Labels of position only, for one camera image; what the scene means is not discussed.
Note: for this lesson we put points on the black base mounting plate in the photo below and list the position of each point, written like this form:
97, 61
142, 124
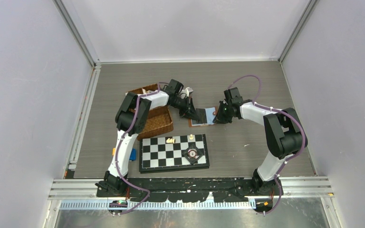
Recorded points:
187, 190

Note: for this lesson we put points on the fallen cream chess piece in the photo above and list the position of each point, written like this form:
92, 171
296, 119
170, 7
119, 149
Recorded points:
170, 140

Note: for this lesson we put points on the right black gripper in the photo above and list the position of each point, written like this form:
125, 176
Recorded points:
220, 118

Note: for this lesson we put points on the blue yellow toy truck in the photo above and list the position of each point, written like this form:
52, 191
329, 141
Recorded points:
132, 155

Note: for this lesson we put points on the brown woven basket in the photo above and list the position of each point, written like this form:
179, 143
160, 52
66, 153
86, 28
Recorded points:
159, 119

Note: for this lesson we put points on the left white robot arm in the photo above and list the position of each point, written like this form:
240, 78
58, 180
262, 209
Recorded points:
131, 119

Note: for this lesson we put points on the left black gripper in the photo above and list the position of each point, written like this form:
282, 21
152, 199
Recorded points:
189, 111

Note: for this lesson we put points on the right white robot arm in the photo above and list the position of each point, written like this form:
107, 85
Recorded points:
285, 136

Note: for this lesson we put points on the brown leather card holder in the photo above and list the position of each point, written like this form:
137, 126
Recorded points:
211, 114

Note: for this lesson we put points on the black red round object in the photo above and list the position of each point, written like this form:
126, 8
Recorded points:
192, 154

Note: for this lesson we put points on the black white chessboard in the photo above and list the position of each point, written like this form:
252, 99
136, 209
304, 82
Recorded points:
155, 155

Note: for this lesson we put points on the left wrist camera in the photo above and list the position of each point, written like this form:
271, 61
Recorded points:
186, 92

